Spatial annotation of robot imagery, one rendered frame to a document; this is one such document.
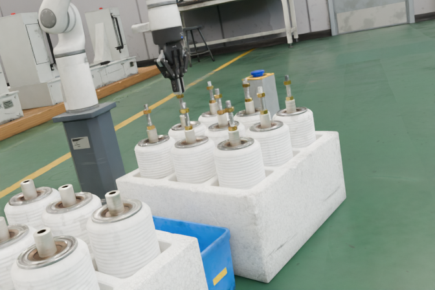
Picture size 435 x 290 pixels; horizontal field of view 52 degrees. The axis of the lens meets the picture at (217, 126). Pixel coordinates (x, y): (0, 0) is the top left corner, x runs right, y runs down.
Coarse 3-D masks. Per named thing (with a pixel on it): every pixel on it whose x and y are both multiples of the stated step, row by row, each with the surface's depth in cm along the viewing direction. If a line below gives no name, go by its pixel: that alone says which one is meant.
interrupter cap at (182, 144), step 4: (196, 136) 99; (200, 136) 98; (204, 136) 97; (180, 140) 98; (184, 140) 97; (200, 140) 95; (204, 140) 94; (176, 144) 95; (180, 144) 94; (184, 144) 95; (188, 144) 94; (192, 144) 93; (196, 144) 92; (200, 144) 92; (180, 148) 93
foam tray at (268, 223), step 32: (320, 160) 101; (128, 192) 102; (160, 192) 95; (192, 192) 89; (224, 192) 84; (256, 192) 81; (288, 192) 89; (320, 192) 101; (224, 224) 86; (256, 224) 81; (288, 224) 89; (320, 224) 101; (256, 256) 83; (288, 256) 89
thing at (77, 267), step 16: (80, 240) 59; (80, 256) 55; (16, 272) 54; (32, 272) 53; (48, 272) 52; (64, 272) 53; (80, 272) 55; (16, 288) 54; (32, 288) 53; (48, 288) 53; (64, 288) 53; (80, 288) 55; (96, 288) 58
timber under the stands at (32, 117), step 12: (144, 72) 478; (156, 72) 505; (108, 84) 424; (120, 84) 428; (132, 84) 449; (36, 108) 346; (48, 108) 333; (60, 108) 340; (12, 120) 304; (24, 120) 302; (36, 120) 314; (48, 120) 325; (0, 132) 282; (12, 132) 291
